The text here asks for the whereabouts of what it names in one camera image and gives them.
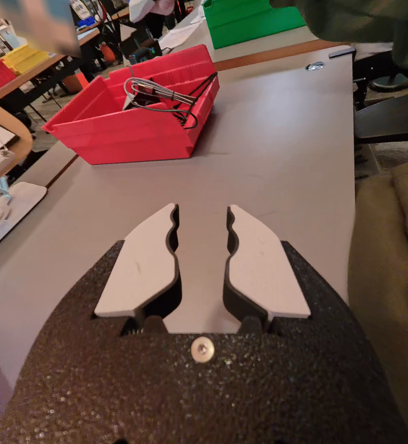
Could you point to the wooden workbench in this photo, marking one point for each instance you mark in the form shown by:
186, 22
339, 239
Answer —
27, 74

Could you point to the red plastic bin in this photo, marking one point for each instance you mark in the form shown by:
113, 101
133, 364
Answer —
120, 138

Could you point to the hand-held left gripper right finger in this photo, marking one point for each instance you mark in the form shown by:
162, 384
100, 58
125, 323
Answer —
263, 270

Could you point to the green plastic bin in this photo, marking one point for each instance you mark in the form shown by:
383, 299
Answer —
245, 24

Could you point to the yellow plastic bin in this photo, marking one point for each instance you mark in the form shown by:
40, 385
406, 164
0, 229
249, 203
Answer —
27, 59

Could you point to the white cloth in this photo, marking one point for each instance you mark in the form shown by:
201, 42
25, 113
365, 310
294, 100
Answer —
183, 34

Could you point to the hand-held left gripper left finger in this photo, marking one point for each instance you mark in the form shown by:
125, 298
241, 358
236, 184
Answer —
138, 270

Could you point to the black device with lights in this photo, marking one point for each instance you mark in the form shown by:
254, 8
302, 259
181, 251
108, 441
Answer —
145, 52

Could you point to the person's right forearm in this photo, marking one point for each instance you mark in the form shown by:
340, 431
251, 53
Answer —
356, 17

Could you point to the person's lap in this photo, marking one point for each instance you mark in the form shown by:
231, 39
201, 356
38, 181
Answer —
391, 277

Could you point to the black office chair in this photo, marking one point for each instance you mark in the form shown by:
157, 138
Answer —
391, 118

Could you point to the round desk grommet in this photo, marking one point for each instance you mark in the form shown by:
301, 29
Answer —
315, 66

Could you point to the grey stand base plate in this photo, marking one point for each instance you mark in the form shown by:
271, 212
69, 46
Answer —
20, 208

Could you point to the black desk edge clip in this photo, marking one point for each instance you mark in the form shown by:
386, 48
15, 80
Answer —
342, 52

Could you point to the orange stool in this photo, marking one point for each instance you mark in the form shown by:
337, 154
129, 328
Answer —
74, 83

